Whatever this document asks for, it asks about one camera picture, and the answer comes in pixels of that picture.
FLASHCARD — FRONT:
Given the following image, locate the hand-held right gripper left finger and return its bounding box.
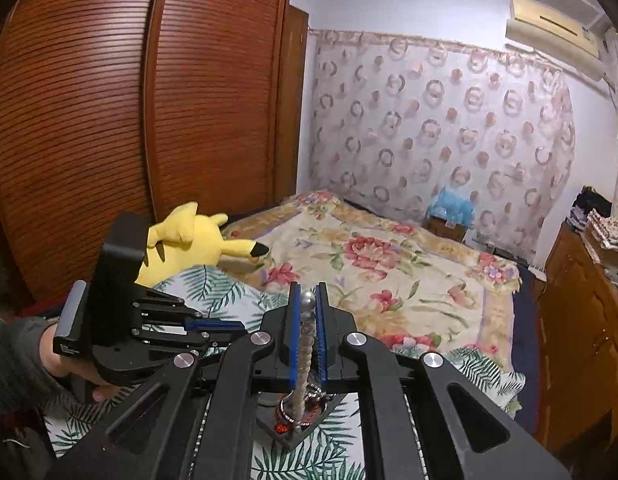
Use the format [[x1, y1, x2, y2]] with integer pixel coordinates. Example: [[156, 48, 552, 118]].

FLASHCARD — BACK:
[[44, 282, 302, 480]]

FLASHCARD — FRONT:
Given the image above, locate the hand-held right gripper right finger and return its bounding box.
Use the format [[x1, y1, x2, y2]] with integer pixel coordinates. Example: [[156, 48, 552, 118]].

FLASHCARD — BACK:
[[314, 282, 572, 480]]

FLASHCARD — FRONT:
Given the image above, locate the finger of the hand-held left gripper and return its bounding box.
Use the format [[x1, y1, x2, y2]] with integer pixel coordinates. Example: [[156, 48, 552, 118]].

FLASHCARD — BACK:
[[131, 295, 250, 334], [130, 329, 242, 357]]

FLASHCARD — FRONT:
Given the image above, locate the pearl necklace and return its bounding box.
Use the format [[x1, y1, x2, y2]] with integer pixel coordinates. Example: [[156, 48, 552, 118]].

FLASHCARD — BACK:
[[289, 290, 318, 432]]

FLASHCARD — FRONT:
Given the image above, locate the black box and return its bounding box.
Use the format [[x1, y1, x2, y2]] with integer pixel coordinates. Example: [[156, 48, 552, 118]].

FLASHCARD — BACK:
[[254, 390, 350, 447]]

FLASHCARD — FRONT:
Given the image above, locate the red cord bracelet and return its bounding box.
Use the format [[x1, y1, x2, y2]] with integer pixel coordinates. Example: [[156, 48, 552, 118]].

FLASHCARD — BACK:
[[273, 400, 296, 435]]

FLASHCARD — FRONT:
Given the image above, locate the person's left forearm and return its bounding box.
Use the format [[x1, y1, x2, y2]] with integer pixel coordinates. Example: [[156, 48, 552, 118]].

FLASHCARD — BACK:
[[0, 315, 64, 413]]

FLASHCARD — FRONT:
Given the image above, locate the person's left hand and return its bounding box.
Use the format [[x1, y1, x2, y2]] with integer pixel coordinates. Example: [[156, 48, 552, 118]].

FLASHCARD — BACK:
[[41, 325, 124, 403]]

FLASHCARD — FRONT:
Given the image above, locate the leaf print cloth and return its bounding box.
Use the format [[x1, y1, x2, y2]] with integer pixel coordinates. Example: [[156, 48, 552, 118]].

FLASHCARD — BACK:
[[44, 265, 527, 480]]

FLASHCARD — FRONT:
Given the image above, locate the floral blanket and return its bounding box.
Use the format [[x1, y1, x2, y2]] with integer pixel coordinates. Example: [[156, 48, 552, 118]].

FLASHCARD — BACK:
[[221, 189, 522, 376]]

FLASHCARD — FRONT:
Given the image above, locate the yellow plush toy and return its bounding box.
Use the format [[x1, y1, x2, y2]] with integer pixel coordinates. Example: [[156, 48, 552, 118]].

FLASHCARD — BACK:
[[134, 201, 270, 288]]

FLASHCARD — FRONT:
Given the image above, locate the small wooden box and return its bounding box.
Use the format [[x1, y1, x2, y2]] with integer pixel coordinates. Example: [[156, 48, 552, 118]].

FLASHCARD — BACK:
[[424, 215, 467, 243]]

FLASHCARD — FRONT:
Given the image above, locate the wooden louvred wardrobe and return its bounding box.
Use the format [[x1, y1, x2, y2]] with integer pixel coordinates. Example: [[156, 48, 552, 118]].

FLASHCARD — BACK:
[[0, 0, 310, 311]]

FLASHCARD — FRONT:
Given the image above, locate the blue plastic bag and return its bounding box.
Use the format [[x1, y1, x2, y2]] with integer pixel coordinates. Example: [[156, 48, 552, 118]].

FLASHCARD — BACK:
[[426, 185, 477, 226]]

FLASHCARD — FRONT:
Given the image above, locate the navy bed sheet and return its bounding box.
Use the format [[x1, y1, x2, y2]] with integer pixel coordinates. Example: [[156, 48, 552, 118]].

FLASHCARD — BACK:
[[513, 260, 546, 411]]

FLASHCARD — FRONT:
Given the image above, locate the circle pattern curtain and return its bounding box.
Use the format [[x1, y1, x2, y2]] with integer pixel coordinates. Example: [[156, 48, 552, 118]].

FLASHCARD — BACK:
[[306, 30, 577, 256]]

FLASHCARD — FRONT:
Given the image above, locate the wooden cabinet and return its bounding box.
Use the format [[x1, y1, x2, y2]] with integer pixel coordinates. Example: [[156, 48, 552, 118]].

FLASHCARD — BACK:
[[536, 222, 618, 461]]

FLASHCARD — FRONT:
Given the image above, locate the dark folded clothes stack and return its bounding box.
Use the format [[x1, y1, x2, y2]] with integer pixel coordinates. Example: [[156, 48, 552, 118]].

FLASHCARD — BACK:
[[569, 186, 612, 233]]

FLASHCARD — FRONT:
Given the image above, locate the patterned folded cloth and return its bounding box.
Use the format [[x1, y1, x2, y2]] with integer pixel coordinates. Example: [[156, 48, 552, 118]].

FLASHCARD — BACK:
[[584, 208, 618, 252]]

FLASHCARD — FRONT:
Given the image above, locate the beige air conditioner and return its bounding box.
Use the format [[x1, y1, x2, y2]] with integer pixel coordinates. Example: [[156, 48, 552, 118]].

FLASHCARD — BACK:
[[504, 0, 607, 81]]

